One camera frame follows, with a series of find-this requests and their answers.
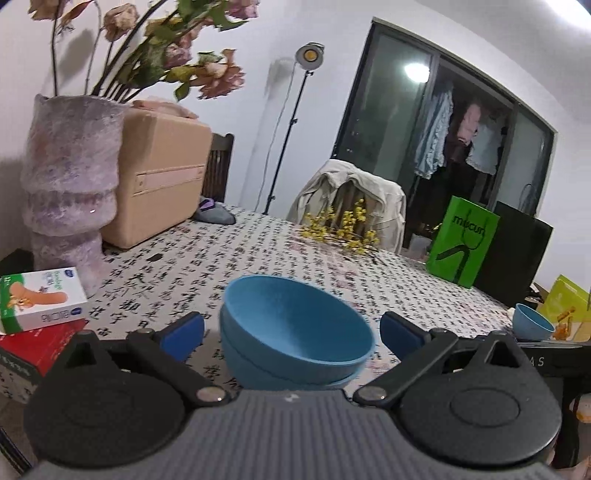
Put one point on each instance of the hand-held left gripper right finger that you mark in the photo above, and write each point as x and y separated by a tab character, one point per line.
401	337

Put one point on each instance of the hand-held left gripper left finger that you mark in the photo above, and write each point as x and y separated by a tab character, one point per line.
184	332

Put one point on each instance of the blue bowl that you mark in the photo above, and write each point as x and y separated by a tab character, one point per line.
531	325
295	323
258	374

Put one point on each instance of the white plush toy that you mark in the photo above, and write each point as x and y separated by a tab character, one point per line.
582	406

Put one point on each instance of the yellow green box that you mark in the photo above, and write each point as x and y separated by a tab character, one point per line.
570	300

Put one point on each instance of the green paper bag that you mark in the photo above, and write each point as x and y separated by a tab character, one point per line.
480	258

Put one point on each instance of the grey purple fabric pouch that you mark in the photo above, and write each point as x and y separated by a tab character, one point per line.
217	216

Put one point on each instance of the calligraphy print tablecloth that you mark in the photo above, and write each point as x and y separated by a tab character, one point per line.
277	249

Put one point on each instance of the yellow blossom branches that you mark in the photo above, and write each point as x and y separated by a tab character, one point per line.
346	221

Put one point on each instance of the beige jacket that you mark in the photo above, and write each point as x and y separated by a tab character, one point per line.
388	207

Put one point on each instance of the green white bandage box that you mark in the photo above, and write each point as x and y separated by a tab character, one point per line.
41	295

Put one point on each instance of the dark wooden chair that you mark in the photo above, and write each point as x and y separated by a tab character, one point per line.
219	170
346	198

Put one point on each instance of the red cardboard box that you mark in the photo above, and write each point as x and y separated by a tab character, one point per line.
27	355

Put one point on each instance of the fuzzy purple grey vase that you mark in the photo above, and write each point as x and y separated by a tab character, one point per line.
69	184

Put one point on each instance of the white hanging garment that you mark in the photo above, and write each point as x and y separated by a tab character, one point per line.
489	152

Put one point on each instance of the light blue hanging shirt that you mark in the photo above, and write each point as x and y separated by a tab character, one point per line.
434	134

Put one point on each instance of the dark glass sliding door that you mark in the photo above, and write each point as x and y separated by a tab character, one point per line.
378	115

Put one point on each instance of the pink hanging garment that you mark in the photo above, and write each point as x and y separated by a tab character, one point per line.
471	124

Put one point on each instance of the dried rose bouquet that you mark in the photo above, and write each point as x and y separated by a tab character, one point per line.
217	76

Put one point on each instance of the black light stand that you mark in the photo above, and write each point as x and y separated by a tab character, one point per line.
309	55

